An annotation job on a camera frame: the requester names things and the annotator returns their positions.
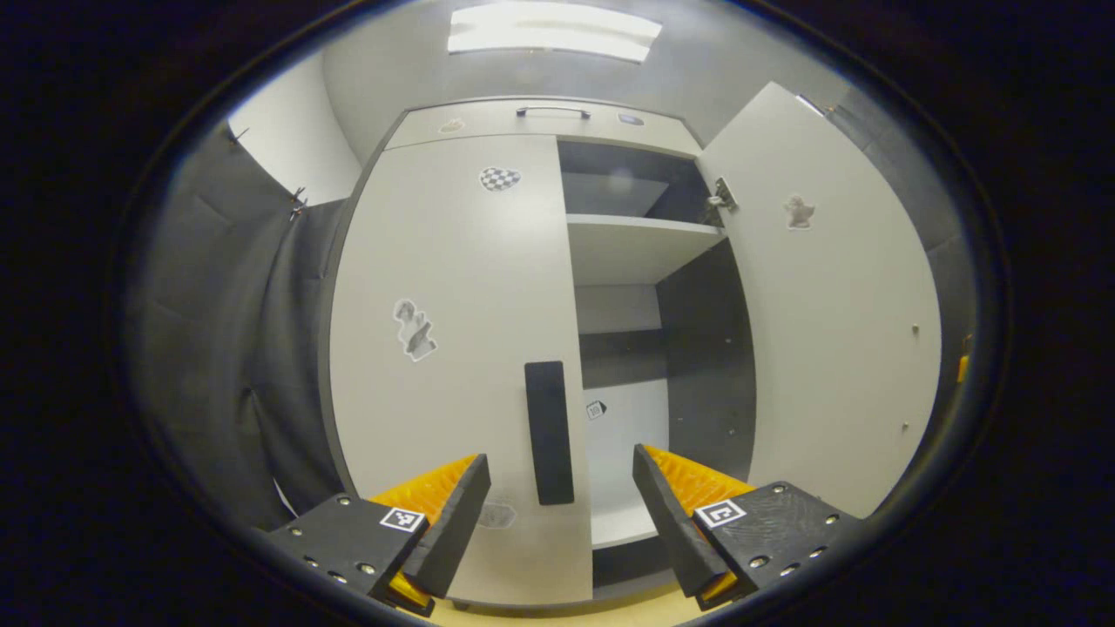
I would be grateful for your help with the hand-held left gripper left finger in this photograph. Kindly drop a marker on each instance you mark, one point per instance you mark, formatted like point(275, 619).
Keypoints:
point(457, 531)

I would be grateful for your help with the grey double-door shoe cabinet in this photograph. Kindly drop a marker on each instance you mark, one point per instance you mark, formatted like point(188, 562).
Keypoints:
point(488, 132)

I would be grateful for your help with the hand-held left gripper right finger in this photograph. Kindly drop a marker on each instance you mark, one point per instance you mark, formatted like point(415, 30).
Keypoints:
point(671, 531)

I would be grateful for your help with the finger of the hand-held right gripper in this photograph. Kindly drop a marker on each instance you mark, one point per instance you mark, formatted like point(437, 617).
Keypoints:
point(963, 366)

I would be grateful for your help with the grey shoe cabinet door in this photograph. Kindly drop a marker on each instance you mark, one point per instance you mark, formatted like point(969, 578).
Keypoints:
point(836, 348)
point(453, 287)

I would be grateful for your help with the long ceiling light panel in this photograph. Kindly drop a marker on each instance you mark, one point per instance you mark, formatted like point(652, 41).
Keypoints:
point(553, 30)

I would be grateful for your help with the white cabinet shelf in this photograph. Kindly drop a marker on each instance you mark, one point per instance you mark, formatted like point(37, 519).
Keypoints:
point(627, 248)
point(623, 527)

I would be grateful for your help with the metal door hinge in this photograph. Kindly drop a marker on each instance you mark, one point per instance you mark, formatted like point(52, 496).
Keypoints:
point(723, 200)

